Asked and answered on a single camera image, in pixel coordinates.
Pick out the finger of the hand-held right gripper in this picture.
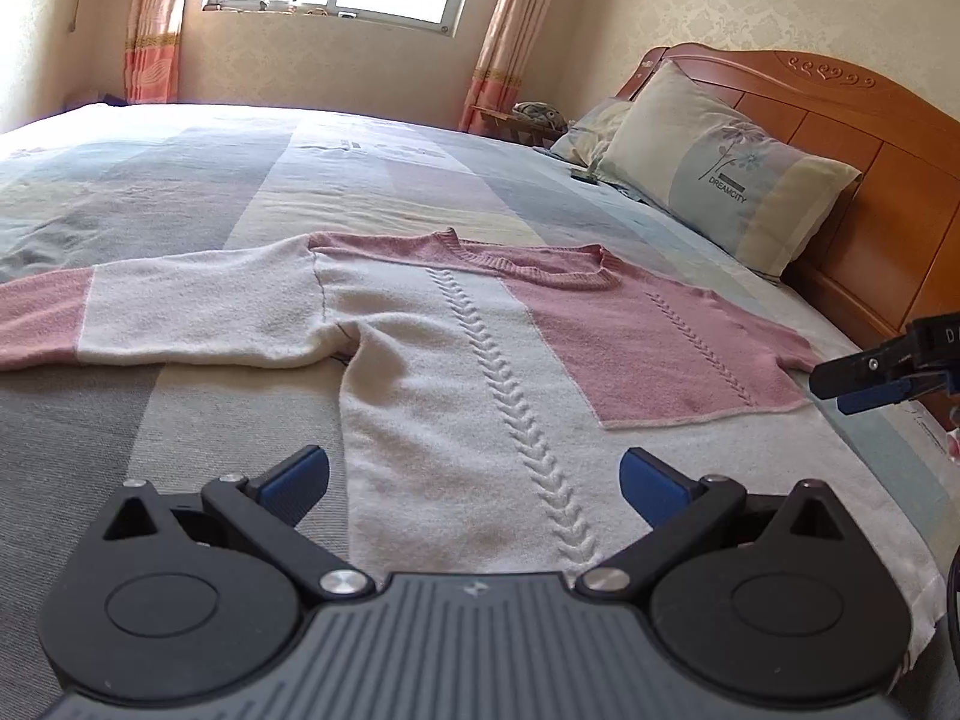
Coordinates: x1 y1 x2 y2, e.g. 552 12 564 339
808 336 913 401
837 372 950 417

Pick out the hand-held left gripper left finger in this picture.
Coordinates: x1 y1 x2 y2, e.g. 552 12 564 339
101 444 376 602

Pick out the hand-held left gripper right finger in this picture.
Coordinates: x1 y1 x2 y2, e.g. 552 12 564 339
574 446 853 603

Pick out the pink and white knit sweater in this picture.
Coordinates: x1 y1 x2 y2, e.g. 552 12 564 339
0 229 943 672

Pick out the pastel patchwork bed sheet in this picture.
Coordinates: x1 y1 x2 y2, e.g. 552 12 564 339
0 101 960 683

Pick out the pastel flower print pillow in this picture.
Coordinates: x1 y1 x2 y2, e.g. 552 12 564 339
592 60 863 280
547 97 632 170

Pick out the wooden nightstand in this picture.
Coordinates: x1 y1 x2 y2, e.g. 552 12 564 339
480 106 568 146

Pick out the grey cloth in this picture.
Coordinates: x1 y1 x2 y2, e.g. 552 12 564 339
512 99 575 129

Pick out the orange striped curtain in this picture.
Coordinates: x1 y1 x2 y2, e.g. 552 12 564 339
457 0 575 137
124 0 200 107

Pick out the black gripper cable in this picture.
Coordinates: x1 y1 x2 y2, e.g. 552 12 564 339
945 540 960 647

